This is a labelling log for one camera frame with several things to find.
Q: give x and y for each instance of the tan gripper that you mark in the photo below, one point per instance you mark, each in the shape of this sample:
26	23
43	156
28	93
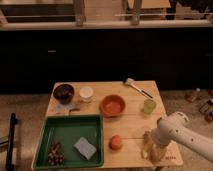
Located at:
157	153

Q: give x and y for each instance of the yellow banana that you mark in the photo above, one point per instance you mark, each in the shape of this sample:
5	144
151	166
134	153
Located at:
147	145

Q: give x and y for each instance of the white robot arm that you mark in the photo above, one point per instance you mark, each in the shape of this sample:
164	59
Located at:
173	128

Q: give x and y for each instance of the red bowl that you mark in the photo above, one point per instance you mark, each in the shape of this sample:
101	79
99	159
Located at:
112	106

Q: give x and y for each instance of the dark brown bowl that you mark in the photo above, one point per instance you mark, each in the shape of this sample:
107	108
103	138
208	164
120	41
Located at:
64	93

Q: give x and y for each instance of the orange fruit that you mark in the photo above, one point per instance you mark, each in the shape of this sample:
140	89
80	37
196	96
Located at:
116	142

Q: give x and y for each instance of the wooden folding table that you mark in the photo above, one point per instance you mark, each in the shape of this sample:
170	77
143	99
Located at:
130	126

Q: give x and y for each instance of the green cup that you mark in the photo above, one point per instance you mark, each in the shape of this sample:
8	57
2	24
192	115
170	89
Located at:
149	106

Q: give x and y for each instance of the grey sponge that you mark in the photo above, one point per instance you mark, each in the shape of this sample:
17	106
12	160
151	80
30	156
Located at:
85	148

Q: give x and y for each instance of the white cup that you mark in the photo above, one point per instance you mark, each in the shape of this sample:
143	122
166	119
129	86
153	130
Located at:
86	94

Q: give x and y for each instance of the green tray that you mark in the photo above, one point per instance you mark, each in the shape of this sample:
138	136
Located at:
67	131

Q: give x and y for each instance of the bunch of red grapes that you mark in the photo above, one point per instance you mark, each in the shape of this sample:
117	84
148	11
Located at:
55	157

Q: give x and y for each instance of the grey cloth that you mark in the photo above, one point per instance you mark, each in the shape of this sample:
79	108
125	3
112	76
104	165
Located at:
66	108

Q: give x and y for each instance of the black stand left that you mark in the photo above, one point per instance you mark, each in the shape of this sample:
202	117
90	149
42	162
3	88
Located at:
13	121

